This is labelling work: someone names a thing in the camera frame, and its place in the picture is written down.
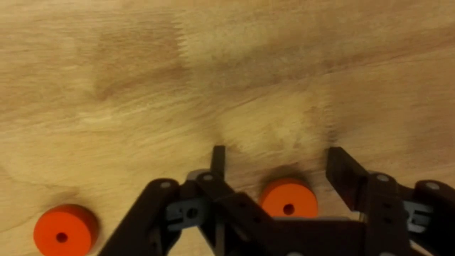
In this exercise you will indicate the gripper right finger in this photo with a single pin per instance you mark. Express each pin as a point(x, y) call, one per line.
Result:
point(384, 199)

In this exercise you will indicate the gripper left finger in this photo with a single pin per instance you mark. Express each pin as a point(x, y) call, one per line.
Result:
point(227, 206)

